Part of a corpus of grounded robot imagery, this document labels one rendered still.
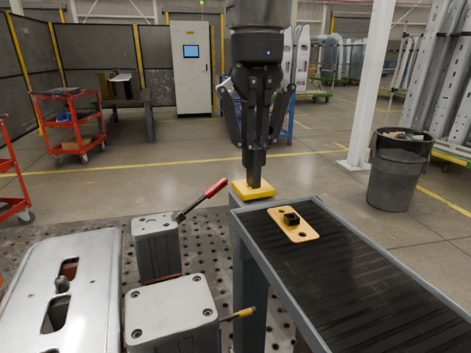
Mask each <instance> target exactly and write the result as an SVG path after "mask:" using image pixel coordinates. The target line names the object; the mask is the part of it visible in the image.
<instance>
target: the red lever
mask: <svg viewBox="0 0 471 353"><path fill-rule="evenodd" d="M227 185H228V179H227V178H226V177H225V178H224V177H222V178H221V179H219V180H218V181H217V182H215V183H214V184H213V185H211V186H210V187H209V188H208V189H206V190H205V191H203V193H204V194H203V195H202V196H201V197H199V198H198V199H197V200H196V201H195V202H193V203H192V204H191V205H189V206H188V207H187V208H186V209H184V210H183V211H182V210H181V209H178V210H177V211H176V212H175V213H174V214H172V215H171V219H172V221H176V222H177V224H178V225H179V224H180V223H181V222H182V221H184V220H185V219H186V214H187V213H189V212H190V211H191V210H192V209H193V208H195V207H196V206H197V205H199V204H200V203H201V202H202V201H204V200H205V199H207V198H208V199H210V198H211V197H212V196H214V195H215V194H216V193H218V192H219V191H220V190H221V189H223V188H224V187H225V186H227Z"/></svg>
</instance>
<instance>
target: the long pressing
mask: <svg viewBox="0 0 471 353"><path fill-rule="evenodd" d="M122 257H123V236H122V232H121V229H120V228H117V227H110V228H103V229H99V230H91V231H88V232H83V233H76V234H72V235H65V236H60V237H53V238H49V239H46V240H42V241H40V242H37V243H36V244H34V245H32V246H31V247H30V248H28V250H27V251H26V252H25V255H24V256H23V258H22V260H21V262H20V264H19V266H18V268H17V270H16V272H15V274H14V276H13V278H12V280H11V282H10V284H9V286H8V288H7V290H6V292H5V294H4V296H3V298H2V300H1V302H0V353H47V352H52V351H57V352H58V353H121V329H122ZM71 258H79V260H78V266H77V270H76V276H75V278H74V280H72V281H70V282H69V281H68V282H69V284H70V287H69V290H68V291H67V292H65V293H61V294H56V293H55V292H56V288H55V285H54V280H55V278H56V277H58V275H59V273H60V268H61V265H62V262H63V261H65V260H67V259H71ZM93 280H95V281H94V282H93V283H91V282H92V281H93ZM32 294H34V295H33V296H32V297H29V296H30V295H32ZM63 296H70V297H71V298H70V301H69V307H68V311H67V317H66V320H65V324H64V326H63V328H61V329H60V330H59V331H56V332H53V333H48V334H42V333H41V332H42V329H43V325H44V322H45V320H46V315H47V313H48V308H49V306H50V302H51V301H52V300H54V299H56V298H59V297H63Z"/></svg>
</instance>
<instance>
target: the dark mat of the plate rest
mask: <svg viewBox="0 0 471 353"><path fill-rule="evenodd" d="M283 206H290V207H292V208H293V209H294V210H295V211H296V212H297V213H298V214H299V215H300V216H301V218H302V219H303V220H304V221H305V222H306V223H307V224H308V225H309V226H310V227H311V228H312V229H313V230H314V231H315V232H316V233H317V234H318V235H319V239H318V240H315V241H311V242H304V243H301V244H293V243H291V242H290V240H289V239H288V238H287V236H286V235H285V234H284V233H283V231H282V230H281V229H280V227H279V226H278V225H277V223H276V222H275V221H274V220H273V219H272V218H271V216H270V215H269V214H268V212H267V210H268V209H270V208H274V207H269V208H265V209H258V210H254V211H250V212H243V213H239V214H236V215H237V217H238V218H239V219H240V221H241V223H242V224H243V225H244V227H245V228H246V230H247V231H248V233H249V234H250V235H251V237H252V239H253V240H254V241H255V242H256V244H257V246H258V247H259V248H260V250H261V251H262V253H263V254H264V256H265V257H266V258H267V260H268V262H269V263H270V264H271V265H272V267H273V269H274V270H275V271H276V272H277V274H278V276H279V277H280V279H281V280H282V281H283V283H284V284H285V286H286V287H287V288H288V290H289V292H290V293H291V294H292V295H293V297H294V299H295V300H296V302H297V303H298V304H299V306H300V307H301V309H302V310H303V311H304V313H305V314H306V316H307V317H308V319H309V320H310V322H311V323H312V325H313V326H314V327H315V329H316V330H317V332H318V333H319V334H320V336H321V337H322V339H323V340H324V342H325V343H326V344H327V346H328V348H329V349H330V350H331V352H332V353H471V324H469V323H468V322H466V321H465V320H464V319H463V318H462V317H460V316H459V315H458V314H456V313H455V312H454V311H453V310H451V309H450V308H449V307H447V306H446V305H445V304H443V302H441V301H440V300H439V299H437V298H436V297H435V296H433V295H432V294H431V293H430V292H429V291H427V290H426V289H424V288H423V287H422V286H421V285H420V284H418V283H417V282H415V281H414V280H413V279H412V278H410V276H408V275H407V274H405V273H404V272H403V271H401V270H400V269H399V268H398V267H397V266H395V265H394V264H392V263H391V262H390V261H389V260H388V259H386V258H385V257H384V256H382V255H381V254H380V253H378V252H377V251H376V250H375V249H373V248H372V247H370V246H369V245H368V244H367V243H366V242H364V241H363V240H362V239H360V238H359V237H358V236H357V235H356V234H354V233H353V232H352V231H350V230H349V229H348V228H347V227H345V226H344V225H343V224H342V223H340V222H339V221H337V220H336V219H335V218H334V217H333V216H331V215H330V214H328V213H327V212H326V211H325V210H324V209H322V208H321V207H319V206H318V205H317V204H315V203H314V202H313V201H312V200H306V201H301V202H295V203H291V204H287V205H280V206H276V207H283Z"/></svg>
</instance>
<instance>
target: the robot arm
mask: <svg viewBox="0 0 471 353"><path fill-rule="evenodd" d="M291 9H292V0H226V28H227V29H230V30H234V31H235V34H232V35H231V69H230V72H229V73H228V79H226V80H225V81H224V82H223V83H221V84H220V85H218V84H217V85H215V86H214V91H215V92H216V94H217V96H218V97H219V98H220V100H221V105H222V108H223V111H224V116H225V119H226V124H227V128H228V133H229V136H230V139H231V143H232V144H233V145H234V146H236V147H237V148H241V149H242V164H243V166H244V167H245V168H246V169H247V174H246V182H247V184H248V185H249V186H250V187H251V188H252V189H255V188H261V167H262V166H265V164H266V151H267V150H268V149H269V148H270V145H271V144H276V143H277V142H278V139H279V136H280V131H281V129H282V124H283V121H284V118H285V114H286V111H287V106H288V104H289V99H290V97H291V96H292V94H293V93H294V91H295V90H296V84H295V83H290V82H289V81H287V80H286V79H285V78H283V76H284V73H283V70H282V66H281V64H282V59H283V48H284V37H285V35H284V34H281V33H280V30H284V29H288V28H289V26H290V20H291ZM232 86H233V87H234V88H235V90H236V92H237V93H238V94H239V95H240V103H241V107H242V111H241V133H240V128H239V124H238V119H237V115H236V110H235V107H234V103H233V100H232V97H231V95H232V94H233V91H232ZM276 89H277V90H278V93H277V95H276V98H275V102H274V105H273V110H272V113H271V118H270V121H269V113H270V106H271V100H272V95H273V93H274V92H275V90H276ZM256 105H257V117H256V144H254V108H255V106H256Z"/></svg>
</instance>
